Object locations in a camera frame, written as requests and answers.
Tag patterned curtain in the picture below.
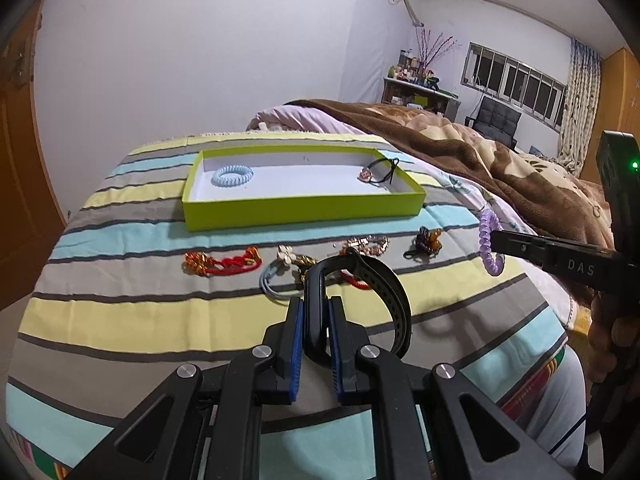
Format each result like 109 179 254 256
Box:
556 37 602 177

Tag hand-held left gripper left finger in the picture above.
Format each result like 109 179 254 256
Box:
65 297 306 480

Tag pink quilt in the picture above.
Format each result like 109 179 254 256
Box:
247 103 543 241

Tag barred window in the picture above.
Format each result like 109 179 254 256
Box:
461 41 569 134

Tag striped blanket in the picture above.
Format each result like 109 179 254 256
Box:
5 132 571 480

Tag rose gold chain bracelet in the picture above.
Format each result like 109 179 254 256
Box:
340 234 391 259

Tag lime green shallow box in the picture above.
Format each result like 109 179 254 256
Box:
182 147 427 232

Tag wooden door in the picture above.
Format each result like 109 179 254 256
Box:
0 7 68 313

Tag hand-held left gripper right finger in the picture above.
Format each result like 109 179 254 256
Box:
327 296 576 480

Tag wooden wardrobe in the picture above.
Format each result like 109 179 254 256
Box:
580 47 640 181

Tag light blue spiral hair tie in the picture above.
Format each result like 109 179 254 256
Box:
211 164 255 188

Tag black watch band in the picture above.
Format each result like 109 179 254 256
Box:
302 247 413 367

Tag amber bead hair tie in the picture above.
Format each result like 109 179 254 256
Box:
404 226 444 261

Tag brown fleece blanket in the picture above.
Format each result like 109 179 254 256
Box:
294 98 617 252

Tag purple spiral hair tie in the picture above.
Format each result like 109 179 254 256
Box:
477 208 506 277

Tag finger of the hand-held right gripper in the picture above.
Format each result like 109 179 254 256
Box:
489 229 551 269

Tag red braided bracelet gold beads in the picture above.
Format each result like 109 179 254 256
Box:
183 246 264 279

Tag grey hair tie with flower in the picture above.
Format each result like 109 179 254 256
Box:
258 244 319 306

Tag red cord bracelet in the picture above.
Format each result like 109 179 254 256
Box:
340 269 374 291

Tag cluttered desk shelf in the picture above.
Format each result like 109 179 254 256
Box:
382 76 462 117

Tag dark grey chair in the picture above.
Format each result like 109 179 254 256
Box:
464 96 522 150

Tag person's right hand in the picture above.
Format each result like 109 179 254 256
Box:
587 291 640 403

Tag purple branches in vase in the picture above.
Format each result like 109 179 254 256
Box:
413 27 462 81

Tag black hair tie with charm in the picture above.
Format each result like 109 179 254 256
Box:
357 158 401 184

